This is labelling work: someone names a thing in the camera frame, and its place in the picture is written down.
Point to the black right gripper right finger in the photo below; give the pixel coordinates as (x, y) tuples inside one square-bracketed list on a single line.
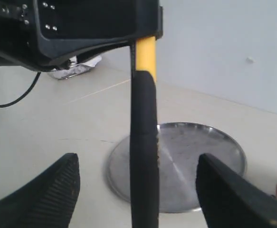
[(229, 201)]

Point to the crumpled white foil object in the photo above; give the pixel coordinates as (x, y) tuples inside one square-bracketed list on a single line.
[(75, 68)]

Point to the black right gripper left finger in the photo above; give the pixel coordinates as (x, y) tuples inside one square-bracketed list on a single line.
[(47, 201)]

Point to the round stainless steel plate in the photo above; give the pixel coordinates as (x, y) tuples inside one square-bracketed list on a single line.
[(180, 145)]

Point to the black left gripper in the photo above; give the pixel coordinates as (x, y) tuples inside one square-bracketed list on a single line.
[(42, 35)]

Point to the yellow black claw hammer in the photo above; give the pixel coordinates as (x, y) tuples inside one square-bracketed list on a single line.
[(144, 167)]

